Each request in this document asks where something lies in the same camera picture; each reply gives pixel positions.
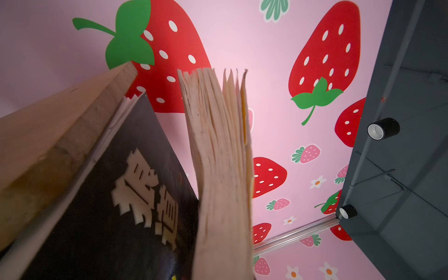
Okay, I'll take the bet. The wooden two-tier shelf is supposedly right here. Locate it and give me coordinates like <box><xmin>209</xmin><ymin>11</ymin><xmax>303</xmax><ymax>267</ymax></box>
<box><xmin>1</xmin><ymin>63</ymin><xmax>137</xmax><ymax>249</ymax></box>

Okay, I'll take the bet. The black ceiling spotlight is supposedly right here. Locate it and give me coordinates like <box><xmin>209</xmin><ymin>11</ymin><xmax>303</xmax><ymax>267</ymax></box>
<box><xmin>367</xmin><ymin>118</ymin><xmax>400</xmax><ymax>141</ymax></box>
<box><xmin>339</xmin><ymin>204</ymin><xmax>358</xmax><ymax>219</ymax></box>

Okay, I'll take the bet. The black ceiling spotlight middle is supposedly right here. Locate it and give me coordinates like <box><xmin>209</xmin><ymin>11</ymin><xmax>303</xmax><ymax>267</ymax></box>
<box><xmin>367</xmin><ymin>118</ymin><xmax>400</xmax><ymax>141</ymax></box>

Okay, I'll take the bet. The yellow cartoon cover book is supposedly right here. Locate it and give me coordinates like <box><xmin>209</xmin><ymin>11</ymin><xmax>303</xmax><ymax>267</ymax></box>
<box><xmin>178</xmin><ymin>68</ymin><xmax>254</xmax><ymax>280</ymax></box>

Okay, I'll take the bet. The black ceiling spotlight lower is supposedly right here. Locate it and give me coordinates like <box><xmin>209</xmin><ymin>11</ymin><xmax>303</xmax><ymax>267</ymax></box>
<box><xmin>339</xmin><ymin>204</ymin><xmax>358</xmax><ymax>219</ymax></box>

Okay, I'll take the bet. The black wolf cover book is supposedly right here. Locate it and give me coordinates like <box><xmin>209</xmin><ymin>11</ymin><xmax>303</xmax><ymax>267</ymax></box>
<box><xmin>1</xmin><ymin>94</ymin><xmax>198</xmax><ymax>280</ymax></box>

